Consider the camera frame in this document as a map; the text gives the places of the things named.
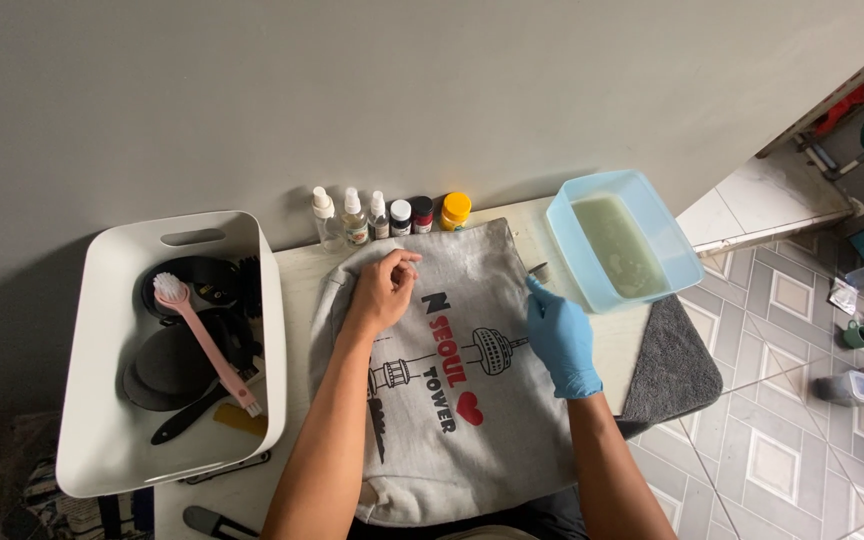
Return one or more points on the black-lidded red jar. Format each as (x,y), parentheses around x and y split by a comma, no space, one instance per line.
(422,216)

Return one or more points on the metal pipes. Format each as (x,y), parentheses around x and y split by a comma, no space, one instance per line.
(829,154)

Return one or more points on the yellow-lidded jar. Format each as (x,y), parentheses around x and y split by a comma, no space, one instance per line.
(455,212)

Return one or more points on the patterned cloth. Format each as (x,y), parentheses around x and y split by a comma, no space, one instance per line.
(64,510)

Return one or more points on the white plastic basket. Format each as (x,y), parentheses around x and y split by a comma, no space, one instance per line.
(102,420)

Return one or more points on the gray printed tote bag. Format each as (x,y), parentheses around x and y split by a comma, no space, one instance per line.
(462,450)

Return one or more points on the small clear plastic packet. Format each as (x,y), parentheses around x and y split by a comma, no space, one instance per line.
(844,297)

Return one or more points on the green mug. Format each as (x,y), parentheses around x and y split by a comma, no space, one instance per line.
(859,335)

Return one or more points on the person's left fingers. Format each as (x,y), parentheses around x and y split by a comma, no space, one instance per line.
(404,268)

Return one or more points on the person's left hand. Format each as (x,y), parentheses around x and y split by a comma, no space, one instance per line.
(378,294)

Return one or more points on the dark gray towel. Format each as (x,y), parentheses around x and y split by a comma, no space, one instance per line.
(672,360)

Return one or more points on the black shiny pouch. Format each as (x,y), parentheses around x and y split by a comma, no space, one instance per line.
(203,281)

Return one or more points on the large clear spray bottle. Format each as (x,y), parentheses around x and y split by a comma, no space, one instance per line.
(327,225)

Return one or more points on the labelled clear spray bottle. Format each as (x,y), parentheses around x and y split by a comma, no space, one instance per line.
(355,223)

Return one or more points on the yellow sponge piece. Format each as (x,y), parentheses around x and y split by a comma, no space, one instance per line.
(241,420)

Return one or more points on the person's dark clothing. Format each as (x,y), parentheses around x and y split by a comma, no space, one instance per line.
(544,521)

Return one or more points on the person's right fingers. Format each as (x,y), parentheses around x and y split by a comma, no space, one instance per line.
(541,300)

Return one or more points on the clear container with blue lid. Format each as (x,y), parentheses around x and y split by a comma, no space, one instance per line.
(856,388)

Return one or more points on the flat black tool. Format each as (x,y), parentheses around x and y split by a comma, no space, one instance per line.
(226,469)

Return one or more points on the white-lidded dark jar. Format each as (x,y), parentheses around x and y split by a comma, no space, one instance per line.
(400,219)

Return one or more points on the small clear spray bottle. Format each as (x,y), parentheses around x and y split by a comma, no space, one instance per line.
(379,221)

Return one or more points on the blue plastic tub with liquid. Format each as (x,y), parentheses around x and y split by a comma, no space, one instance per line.
(619,244)

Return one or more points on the person's right hand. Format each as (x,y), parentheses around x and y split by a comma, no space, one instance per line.
(565,346)

